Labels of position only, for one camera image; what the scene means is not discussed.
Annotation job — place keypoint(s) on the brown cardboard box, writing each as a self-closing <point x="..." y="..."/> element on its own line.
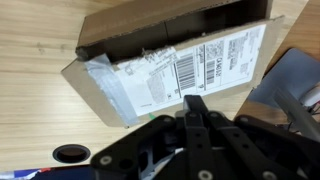
<point x="141" y="58"/>

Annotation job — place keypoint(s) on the black table cable grommet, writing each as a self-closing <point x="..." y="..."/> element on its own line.
<point x="71" y="153"/>

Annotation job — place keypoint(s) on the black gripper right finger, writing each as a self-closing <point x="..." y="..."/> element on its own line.
<point x="244" y="149"/>

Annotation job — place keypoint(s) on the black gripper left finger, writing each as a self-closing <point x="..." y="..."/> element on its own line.
<point x="137" y="154"/>

